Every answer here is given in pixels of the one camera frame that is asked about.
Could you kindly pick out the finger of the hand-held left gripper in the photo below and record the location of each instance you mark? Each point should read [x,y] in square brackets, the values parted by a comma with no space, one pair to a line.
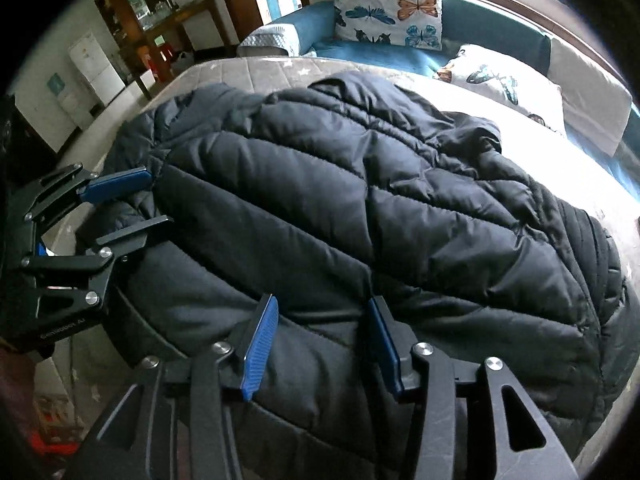
[135,235]
[117,182]

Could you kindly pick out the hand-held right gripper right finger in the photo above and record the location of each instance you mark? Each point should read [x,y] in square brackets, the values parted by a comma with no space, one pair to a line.
[386,350]

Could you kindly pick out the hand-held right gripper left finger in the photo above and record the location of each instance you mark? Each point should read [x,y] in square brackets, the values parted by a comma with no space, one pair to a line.
[260,345]

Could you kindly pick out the black puffer jacket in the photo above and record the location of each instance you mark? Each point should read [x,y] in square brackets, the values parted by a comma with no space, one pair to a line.
[350,210]

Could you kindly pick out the white water dispenser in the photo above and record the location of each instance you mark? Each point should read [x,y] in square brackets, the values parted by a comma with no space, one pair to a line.
[67,97]

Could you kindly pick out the white refrigerator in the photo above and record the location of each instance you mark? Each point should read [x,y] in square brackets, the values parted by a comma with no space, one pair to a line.
[97,65]

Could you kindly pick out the red plastic stool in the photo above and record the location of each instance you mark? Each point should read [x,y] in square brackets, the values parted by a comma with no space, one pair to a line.
[50,445]

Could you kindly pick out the red plastic chair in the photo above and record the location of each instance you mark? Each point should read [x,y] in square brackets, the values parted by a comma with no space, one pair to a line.
[166,57]

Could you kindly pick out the wooden glass cabinet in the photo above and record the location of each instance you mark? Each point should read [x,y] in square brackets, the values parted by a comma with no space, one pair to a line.
[135,5]

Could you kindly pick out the wooden desk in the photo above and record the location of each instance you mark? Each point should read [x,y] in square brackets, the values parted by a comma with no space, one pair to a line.
[195,15]

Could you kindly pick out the grey patterned armrest cover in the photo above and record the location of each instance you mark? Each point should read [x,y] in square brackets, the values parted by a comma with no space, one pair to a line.
[267,37]

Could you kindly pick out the wooden door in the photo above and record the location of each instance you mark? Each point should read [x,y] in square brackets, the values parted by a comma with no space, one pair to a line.
[235,0]

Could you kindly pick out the butterfly print pillow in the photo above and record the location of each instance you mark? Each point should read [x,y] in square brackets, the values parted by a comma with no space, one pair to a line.
[505,87]
[387,10]

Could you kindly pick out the blue sofa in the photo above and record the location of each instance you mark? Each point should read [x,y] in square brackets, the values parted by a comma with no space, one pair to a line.
[490,27]

